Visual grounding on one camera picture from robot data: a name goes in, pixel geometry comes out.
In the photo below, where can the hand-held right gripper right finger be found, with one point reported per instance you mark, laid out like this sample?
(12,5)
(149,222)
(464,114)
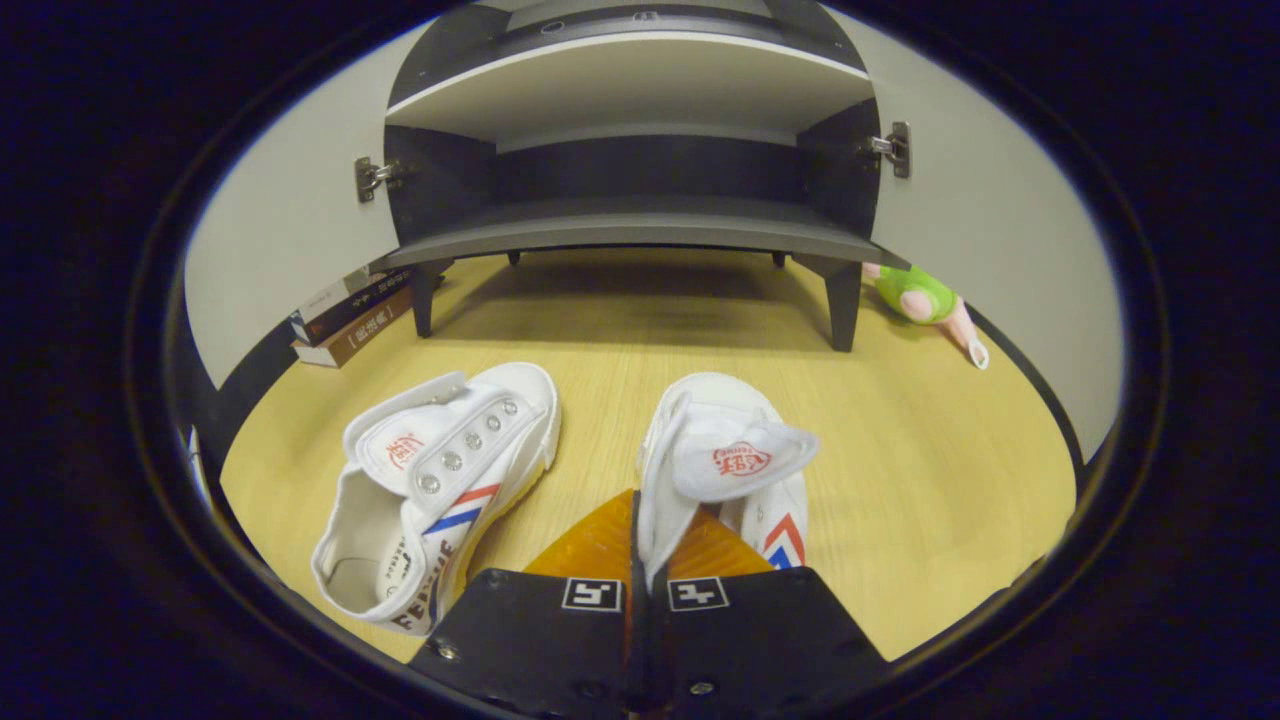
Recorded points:
(750,640)

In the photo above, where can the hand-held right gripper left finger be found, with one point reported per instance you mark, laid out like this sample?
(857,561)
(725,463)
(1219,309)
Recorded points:
(540,650)

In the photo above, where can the white canvas shoe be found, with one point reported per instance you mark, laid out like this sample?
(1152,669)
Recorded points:
(500,400)
(720,410)

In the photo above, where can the grey shoe cabinet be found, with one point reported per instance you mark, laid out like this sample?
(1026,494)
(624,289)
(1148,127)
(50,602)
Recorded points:
(640,215)

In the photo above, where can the grey shoe cabinet door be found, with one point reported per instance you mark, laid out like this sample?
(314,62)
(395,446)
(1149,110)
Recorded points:
(290,220)
(1000,230)

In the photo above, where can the pink and green plush toy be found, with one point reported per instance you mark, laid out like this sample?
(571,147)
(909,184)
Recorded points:
(915,290)

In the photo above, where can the dark book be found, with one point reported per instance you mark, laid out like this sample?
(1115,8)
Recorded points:
(350,312)

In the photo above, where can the black backdrop cloth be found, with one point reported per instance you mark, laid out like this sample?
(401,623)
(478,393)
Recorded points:
(240,400)

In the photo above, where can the white book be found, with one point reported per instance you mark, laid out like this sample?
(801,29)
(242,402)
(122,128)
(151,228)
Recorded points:
(325,298)

